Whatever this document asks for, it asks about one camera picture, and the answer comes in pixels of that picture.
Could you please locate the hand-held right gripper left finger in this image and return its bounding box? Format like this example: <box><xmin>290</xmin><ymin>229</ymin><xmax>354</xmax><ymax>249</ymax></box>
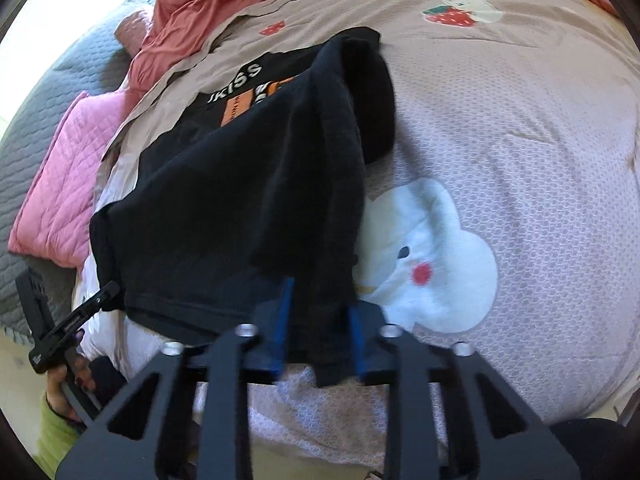
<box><xmin>55</xmin><ymin>276</ymin><xmax>296</xmax><ymax>480</ymax></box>

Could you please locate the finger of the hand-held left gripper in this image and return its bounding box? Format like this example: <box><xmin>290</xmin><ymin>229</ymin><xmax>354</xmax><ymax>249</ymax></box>
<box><xmin>70</xmin><ymin>281</ymin><xmax>121</xmax><ymax>321</ymax></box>
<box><xmin>15</xmin><ymin>267</ymin><xmax>48</xmax><ymax>346</ymax></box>

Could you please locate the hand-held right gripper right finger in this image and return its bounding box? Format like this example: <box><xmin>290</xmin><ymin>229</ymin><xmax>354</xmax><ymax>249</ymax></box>
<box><xmin>345</xmin><ymin>300</ymin><xmax>583</xmax><ymax>480</ymax></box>

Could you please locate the black long-sleeved shirt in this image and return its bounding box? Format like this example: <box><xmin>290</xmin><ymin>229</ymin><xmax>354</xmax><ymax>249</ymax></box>
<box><xmin>90</xmin><ymin>26</ymin><xmax>397</xmax><ymax>388</ymax></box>

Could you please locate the person's left forearm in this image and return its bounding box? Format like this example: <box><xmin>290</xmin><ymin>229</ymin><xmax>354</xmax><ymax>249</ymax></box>
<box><xmin>37</xmin><ymin>392</ymin><xmax>88</xmax><ymax>466</ymax></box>

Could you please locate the person's left hand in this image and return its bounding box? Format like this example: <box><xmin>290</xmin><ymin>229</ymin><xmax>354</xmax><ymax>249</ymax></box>
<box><xmin>45</xmin><ymin>355</ymin><xmax>96</xmax><ymax>421</ymax></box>

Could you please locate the pink quilted pillow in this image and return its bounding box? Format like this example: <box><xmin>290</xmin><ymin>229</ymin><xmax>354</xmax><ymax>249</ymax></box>
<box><xmin>7</xmin><ymin>91</ymin><xmax>138</xmax><ymax>271</ymax></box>

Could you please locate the dark cloth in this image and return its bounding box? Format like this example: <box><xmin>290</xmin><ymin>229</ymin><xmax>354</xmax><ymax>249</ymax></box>
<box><xmin>547</xmin><ymin>416</ymin><xmax>633</xmax><ymax>480</ymax></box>

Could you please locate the printed cartoon blanket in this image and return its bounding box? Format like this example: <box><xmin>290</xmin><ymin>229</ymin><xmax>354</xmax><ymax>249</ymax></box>
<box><xmin>70</xmin><ymin>0</ymin><xmax>640</xmax><ymax>471</ymax></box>

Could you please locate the mauve quilted pillow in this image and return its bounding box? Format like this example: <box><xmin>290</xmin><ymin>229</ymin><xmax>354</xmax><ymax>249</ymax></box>
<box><xmin>114</xmin><ymin>7</ymin><xmax>156</xmax><ymax>56</ymax></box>

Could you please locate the coral red duvet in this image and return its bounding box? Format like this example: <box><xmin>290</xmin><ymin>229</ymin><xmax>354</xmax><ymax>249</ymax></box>
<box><xmin>125</xmin><ymin>0</ymin><xmax>621</xmax><ymax>106</ymax></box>

